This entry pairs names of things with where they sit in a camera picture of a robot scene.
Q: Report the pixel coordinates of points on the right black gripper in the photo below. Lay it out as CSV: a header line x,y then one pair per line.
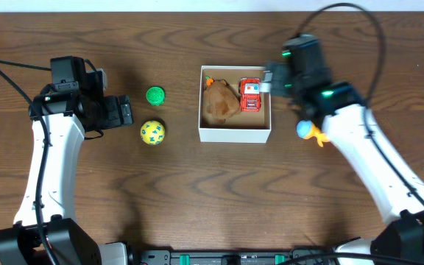
x,y
276,79

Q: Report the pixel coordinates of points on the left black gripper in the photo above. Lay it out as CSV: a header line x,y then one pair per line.
x,y
124,110

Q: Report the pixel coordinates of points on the red toy fire truck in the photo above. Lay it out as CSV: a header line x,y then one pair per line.
x,y
250,94

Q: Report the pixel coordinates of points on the brown plush bear toy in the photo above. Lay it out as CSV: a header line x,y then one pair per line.
x,y
220,100

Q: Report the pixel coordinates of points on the green ribbed plastic wheel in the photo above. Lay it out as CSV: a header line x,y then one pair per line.
x,y
155,95

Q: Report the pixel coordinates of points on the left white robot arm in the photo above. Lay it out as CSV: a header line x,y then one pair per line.
x,y
45,230

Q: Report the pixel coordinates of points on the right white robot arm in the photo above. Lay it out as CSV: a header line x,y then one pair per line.
x,y
333,112

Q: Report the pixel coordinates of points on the white cardboard box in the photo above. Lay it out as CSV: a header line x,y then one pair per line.
x,y
245,127

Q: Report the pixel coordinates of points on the yellow ball with blue letters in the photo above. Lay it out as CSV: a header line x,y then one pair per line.
x,y
152,132

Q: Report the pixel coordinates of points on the orange duck with blue head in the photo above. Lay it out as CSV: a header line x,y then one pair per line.
x,y
307,129

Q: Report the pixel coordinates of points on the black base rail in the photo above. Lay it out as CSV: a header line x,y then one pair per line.
x,y
166,257

